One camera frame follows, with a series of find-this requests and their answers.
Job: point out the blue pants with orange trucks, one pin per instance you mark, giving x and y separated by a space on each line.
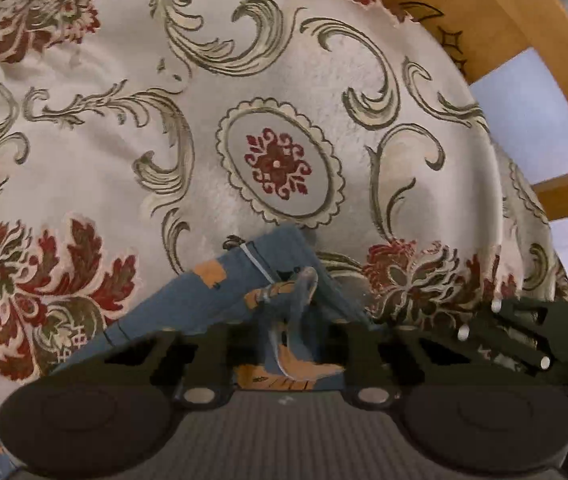
276 282

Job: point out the white floral bedspread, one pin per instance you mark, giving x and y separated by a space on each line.
139 138

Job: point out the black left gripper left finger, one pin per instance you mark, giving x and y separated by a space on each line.
111 412

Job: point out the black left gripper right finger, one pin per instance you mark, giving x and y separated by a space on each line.
450 403

